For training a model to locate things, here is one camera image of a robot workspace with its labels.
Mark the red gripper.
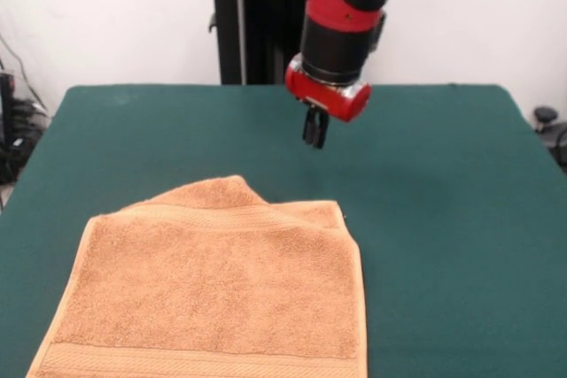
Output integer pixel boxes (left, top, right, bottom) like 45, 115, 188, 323
283, 62, 373, 150

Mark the black electronics box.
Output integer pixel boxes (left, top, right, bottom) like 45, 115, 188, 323
0, 71, 17, 185

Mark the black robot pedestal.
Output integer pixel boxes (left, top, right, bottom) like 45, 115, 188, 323
193, 0, 311, 86

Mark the black cable bundle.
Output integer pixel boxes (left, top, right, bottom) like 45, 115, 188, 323
9, 97, 50, 162

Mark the black office chair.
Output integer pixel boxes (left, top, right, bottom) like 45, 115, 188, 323
532, 105, 567, 175

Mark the dark green table cloth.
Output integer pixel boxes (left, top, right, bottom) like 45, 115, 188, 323
0, 82, 567, 378

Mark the orange terry towel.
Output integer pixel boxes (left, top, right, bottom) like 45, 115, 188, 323
25, 174, 369, 378

